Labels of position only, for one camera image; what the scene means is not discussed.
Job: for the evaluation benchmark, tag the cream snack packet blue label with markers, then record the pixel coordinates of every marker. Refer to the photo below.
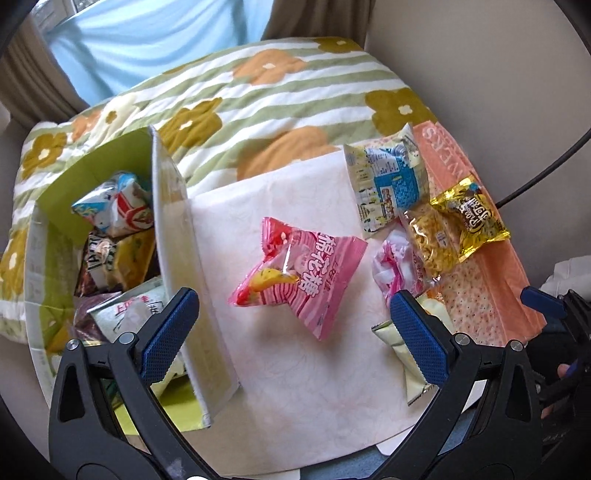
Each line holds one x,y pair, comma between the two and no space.
392,184

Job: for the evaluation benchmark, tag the purple snack packet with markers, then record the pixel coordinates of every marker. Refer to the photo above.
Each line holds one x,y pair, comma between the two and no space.
87,318

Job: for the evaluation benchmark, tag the pink striped snack packet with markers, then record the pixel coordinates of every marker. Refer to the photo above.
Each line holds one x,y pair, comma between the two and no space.
314,272

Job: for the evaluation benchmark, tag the yellow snack packet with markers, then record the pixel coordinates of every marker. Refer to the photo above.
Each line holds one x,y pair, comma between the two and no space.
136,256

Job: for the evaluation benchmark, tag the clear pink white snack packet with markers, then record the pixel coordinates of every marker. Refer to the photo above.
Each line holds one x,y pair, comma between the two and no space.
397,263

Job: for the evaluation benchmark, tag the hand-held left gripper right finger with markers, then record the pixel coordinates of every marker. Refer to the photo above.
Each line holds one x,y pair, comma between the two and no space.
415,341

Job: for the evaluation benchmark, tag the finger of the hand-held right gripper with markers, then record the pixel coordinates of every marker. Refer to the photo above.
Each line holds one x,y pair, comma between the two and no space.
542,301
575,369

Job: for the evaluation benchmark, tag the person's right hand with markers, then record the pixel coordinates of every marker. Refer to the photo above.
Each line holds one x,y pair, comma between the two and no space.
562,371

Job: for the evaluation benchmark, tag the blue and white snack packet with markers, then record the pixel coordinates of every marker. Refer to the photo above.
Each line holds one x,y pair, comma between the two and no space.
111,203

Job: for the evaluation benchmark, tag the pale garment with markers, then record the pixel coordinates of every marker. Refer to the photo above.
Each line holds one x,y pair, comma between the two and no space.
572,277

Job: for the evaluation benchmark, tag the floral striped blanket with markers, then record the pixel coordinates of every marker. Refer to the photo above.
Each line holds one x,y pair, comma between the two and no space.
277,92

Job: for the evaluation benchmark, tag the brown and white snack packet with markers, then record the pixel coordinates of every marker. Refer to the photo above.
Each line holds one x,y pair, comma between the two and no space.
99,258

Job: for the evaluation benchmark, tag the light blue cloth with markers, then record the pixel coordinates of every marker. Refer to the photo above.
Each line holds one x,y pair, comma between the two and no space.
152,41

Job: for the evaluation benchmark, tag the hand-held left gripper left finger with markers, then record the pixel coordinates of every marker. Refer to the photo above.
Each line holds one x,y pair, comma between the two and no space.
168,337

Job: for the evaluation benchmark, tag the green and white cardboard box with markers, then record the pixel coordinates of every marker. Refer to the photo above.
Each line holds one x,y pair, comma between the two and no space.
175,194

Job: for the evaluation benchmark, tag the pale green snack packet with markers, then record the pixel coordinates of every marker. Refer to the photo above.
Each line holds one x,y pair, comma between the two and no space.
415,392
120,314

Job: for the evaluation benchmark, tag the brown curtain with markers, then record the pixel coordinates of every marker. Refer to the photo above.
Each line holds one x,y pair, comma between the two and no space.
314,18
37,74

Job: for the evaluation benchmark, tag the window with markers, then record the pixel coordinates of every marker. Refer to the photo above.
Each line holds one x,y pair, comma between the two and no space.
55,11

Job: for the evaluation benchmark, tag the gold noodle snack packet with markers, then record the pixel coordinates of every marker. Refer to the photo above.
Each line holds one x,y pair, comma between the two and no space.
471,212

